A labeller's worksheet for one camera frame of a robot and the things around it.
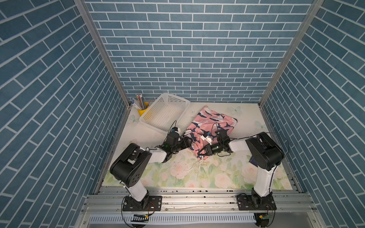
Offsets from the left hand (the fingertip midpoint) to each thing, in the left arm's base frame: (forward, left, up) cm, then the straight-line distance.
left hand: (193, 142), depth 92 cm
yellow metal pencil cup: (+23, +38, +3) cm, 45 cm away
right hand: (-7, -5, -3) cm, 9 cm away
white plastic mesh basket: (+30, +23, -5) cm, 39 cm away
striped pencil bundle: (+28, +38, +6) cm, 47 cm away
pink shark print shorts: (+19, -11, -1) cm, 22 cm away
